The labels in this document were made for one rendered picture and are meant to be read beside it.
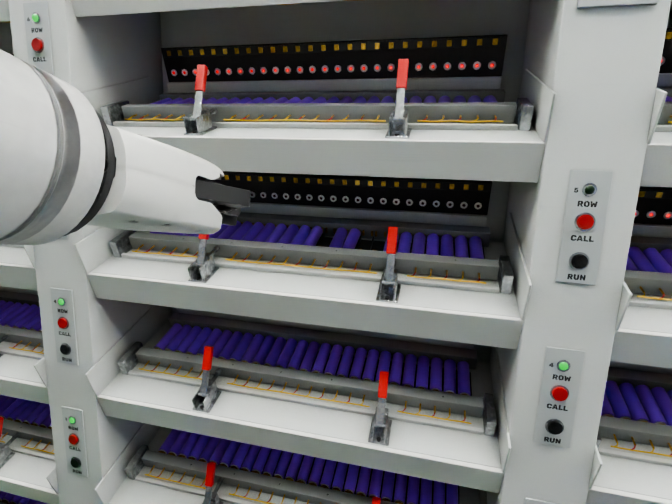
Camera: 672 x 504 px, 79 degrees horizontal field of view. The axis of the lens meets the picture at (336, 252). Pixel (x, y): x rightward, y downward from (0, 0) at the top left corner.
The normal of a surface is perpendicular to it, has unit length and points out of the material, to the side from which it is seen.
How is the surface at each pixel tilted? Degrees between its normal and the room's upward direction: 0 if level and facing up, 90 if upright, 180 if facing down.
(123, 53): 90
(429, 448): 20
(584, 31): 90
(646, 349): 110
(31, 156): 96
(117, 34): 90
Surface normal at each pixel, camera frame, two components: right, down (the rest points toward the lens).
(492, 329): -0.23, 0.50
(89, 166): 0.96, 0.14
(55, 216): 0.67, 0.72
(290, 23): -0.24, 0.17
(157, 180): 0.93, -0.03
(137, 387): -0.05, -0.86
